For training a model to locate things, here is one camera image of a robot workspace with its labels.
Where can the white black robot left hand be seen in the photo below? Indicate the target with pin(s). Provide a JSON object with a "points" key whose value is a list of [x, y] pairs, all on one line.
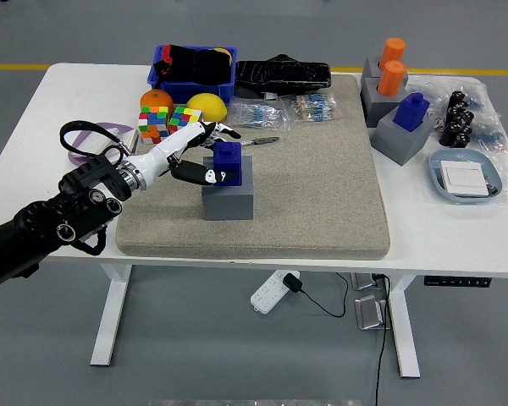
{"points": [[161, 154]]}

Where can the blue square seal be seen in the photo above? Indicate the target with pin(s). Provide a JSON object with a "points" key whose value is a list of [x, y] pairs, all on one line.
{"points": [[410, 114], [228, 158]]}

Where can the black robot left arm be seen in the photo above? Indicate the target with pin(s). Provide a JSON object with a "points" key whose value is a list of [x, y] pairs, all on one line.
{"points": [[46, 220]]}

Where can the grey cube seal holder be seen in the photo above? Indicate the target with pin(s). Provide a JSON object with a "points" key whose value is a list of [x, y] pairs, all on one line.
{"points": [[228, 205], [377, 108], [395, 144], [370, 67]]}

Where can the orange cylinder seal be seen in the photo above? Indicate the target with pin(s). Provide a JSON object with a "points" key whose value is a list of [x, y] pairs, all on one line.
{"points": [[391, 78], [393, 51]]}

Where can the multicolour puzzle cube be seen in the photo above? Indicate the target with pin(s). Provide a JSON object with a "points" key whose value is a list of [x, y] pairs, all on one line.
{"points": [[152, 124], [184, 116]]}

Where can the orange fruit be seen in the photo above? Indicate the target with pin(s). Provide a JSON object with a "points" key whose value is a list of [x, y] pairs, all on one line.
{"points": [[156, 99]]}

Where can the yellow lemon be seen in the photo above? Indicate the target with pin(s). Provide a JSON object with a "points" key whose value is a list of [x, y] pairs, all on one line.
{"points": [[207, 108]]}

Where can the blue plastic bin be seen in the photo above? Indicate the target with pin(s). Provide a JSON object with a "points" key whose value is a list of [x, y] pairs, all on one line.
{"points": [[194, 91]]}

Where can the purple tray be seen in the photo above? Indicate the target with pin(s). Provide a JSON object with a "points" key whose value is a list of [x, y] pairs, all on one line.
{"points": [[74, 158]]}

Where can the black gloves bundle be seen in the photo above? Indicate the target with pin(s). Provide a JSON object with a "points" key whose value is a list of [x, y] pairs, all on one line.
{"points": [[199, 63]]}

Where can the small metal pliers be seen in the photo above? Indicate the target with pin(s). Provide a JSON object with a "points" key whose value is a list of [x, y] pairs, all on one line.
{"points": [[262, 141]]}

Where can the bag of blue resistors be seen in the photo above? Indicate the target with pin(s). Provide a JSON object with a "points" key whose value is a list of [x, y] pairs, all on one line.
{"points": [[258, 114]]}

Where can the yellow item in bin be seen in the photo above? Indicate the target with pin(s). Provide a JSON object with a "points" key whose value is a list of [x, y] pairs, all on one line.
{"points": [[224, 53]]}

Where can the black plastic tray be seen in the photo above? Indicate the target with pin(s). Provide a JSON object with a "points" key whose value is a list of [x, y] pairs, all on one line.
{"points": [[279, 74]]}

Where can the grey-brown table mat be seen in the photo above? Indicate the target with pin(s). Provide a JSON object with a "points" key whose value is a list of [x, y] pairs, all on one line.
{"points": [[313, 190]]}

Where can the bag of tan resistors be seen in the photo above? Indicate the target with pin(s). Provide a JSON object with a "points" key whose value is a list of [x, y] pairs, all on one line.
{"points": [[315, 108]]}

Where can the white table leg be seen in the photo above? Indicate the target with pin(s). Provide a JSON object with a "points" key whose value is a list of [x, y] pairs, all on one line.
{"points": [[404, 330], [110, 317]]}

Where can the white power strip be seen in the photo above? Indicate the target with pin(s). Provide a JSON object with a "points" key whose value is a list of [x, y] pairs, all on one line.
{"points": [[266, 296]]}

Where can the black power adapter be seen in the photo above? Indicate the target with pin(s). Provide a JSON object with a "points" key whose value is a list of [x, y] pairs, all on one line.
{"points": [[292, 282]]}

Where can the metal floor socket box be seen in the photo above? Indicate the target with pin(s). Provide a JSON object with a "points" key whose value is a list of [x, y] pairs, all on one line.
{"points": [[364, 282], [370, 313]]}

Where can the black cylinder capacitor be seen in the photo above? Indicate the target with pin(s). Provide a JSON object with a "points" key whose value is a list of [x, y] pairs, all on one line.
{"points": [[463, 139], [450, 132], [467, 118], [454, 115], [458, 99]]}

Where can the light blue tray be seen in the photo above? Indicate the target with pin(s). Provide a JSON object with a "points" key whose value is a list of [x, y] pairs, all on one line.
{"points": [[461, 155]]}

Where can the black table control panel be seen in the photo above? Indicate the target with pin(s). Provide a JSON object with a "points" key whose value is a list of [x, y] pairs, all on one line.
{"points": [[457, 281]]}

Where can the white wall switch plate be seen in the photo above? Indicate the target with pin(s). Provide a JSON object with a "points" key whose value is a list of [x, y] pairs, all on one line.
{"points": [[93, 141], [131, 137], [465, 179]]}

